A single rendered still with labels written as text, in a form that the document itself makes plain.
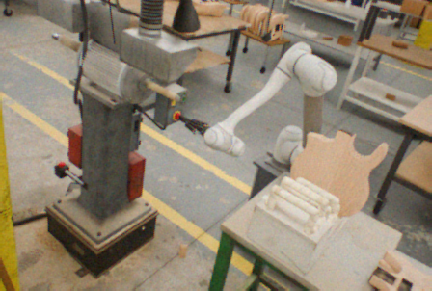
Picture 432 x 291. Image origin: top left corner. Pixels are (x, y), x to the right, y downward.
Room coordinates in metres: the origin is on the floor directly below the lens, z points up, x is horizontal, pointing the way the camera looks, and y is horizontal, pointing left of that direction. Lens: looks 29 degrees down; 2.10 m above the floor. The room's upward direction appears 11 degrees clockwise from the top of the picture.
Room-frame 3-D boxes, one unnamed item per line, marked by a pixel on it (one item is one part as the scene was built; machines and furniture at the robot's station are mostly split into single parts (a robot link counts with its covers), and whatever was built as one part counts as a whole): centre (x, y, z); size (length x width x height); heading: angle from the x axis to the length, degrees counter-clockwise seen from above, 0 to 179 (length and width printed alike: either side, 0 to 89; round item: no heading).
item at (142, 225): (1.97, 0.62, 0.12); 0.61 x 0.51 x 0.25; 149
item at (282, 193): (1.19, -0.33, 1.20); 0.20 x 0.03 x 0.03; 57
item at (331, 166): (1.50, -0.52, 1.17); 0.35 x 0.04 x 0.40; 57
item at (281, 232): (1.23, -0.35, 1.02); 0.27 x 0.15 x 0.17; 58
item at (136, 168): (2.11, 0.54, 0.49); 0.25 x 0.12 x 0.37; 59
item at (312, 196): (1.26, -0.37, 1.20); 0.20 x 0.03 x 0.03; 57
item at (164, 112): (2.10, 0.36, 0.99); 0.24 x 0.21 x 0.26; 59
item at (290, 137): (2.18, -0.46, 0.87); 0.18 x 0.16 x 0.22; 37
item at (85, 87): (1.97, 0.62, 1.11); 0.36 x 0.24 x 0.04; 59
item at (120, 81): (1.94, 0.56, 1.25); 0.41 x 0.27 x 0.26; 59
